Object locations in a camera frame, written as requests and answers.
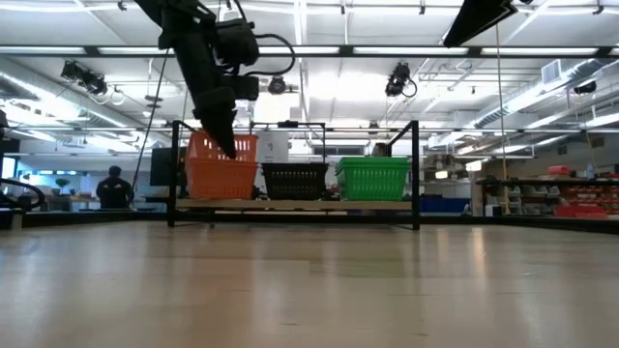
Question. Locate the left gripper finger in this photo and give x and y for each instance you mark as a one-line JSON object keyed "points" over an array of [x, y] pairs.
{"points": [[222, 133]]}

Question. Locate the green plastic basket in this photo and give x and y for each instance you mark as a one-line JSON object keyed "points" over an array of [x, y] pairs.
{"points": [[372, 186], [372, 162]]}

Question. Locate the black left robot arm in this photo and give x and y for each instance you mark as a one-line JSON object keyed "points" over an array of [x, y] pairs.
{"points": [[193, 12]]}

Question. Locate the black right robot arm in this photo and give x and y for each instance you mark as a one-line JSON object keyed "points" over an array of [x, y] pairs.
{"points": [[479, 19]]}

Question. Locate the white box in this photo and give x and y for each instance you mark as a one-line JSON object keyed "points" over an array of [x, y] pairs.
{"points": [[273, 147]]}

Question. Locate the dark monitor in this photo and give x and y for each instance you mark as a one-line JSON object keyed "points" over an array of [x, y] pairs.
{"points": [[159, 166]]}

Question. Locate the black ceiling spotlight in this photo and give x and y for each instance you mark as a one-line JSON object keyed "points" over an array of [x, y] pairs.
{"points": [[397, 79], [585, 88], [84, 77], [277, 86]]}

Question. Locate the person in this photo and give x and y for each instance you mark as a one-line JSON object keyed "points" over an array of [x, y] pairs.
{"points": [[114, 193]]}

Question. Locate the overhead black light beam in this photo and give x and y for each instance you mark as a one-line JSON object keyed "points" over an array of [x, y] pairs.
{"points": [[411, 54]]}

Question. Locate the blue storage bins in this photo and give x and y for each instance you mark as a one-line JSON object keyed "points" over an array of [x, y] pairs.
{"points": [[445, 204]]}

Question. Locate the red storage bin rack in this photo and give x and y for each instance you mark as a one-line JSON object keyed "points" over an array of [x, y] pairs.
{"points": [[580, 210]]}

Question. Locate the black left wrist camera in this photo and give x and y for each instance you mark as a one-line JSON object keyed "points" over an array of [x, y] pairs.
{"points": [[243, 88]]}

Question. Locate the black metal rack frame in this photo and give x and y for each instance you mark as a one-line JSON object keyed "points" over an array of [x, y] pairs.
{"points": [[415, 193]]}

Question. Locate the black aluminium table frame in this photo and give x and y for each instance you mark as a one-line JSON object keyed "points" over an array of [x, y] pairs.
{"points": [[483, 223]]}

